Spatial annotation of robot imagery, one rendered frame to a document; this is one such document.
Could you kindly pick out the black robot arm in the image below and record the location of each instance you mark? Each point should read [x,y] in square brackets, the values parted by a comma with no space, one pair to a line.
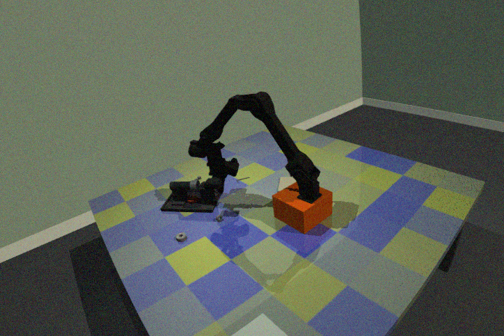
[300,167]

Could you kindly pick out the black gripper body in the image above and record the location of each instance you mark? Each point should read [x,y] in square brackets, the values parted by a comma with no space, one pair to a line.
[216,181]

